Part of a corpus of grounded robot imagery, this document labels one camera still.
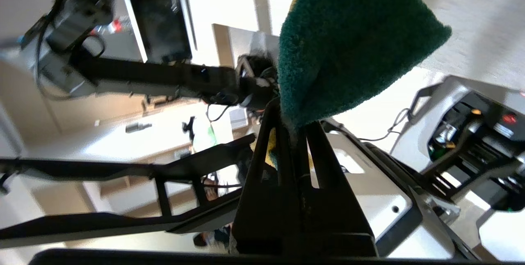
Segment light wooden shelf unit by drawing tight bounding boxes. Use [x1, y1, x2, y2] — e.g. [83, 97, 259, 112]
[78, 144, 205, 216]

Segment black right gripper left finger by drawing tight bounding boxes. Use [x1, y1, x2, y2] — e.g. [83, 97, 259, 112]
[231, 98, 300, 255]

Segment white and black robot base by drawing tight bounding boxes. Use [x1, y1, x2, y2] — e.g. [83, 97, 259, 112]
[320, 74, 525, 262]

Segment white glossy cabinet front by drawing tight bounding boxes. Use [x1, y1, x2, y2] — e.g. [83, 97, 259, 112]
[212, 23, 280, 69]

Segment black built-in oven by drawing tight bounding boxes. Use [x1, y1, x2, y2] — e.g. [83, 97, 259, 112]
[122, 0, 198, 64]

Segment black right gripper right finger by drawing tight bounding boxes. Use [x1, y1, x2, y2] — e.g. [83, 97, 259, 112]
[297, 121, 377, 256]

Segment green and yellow sponge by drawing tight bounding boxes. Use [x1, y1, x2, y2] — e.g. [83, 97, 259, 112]
[265, 0, 452, 170]

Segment green and white bag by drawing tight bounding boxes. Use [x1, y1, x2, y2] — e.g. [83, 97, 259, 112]
[192, 125, 218, 153]

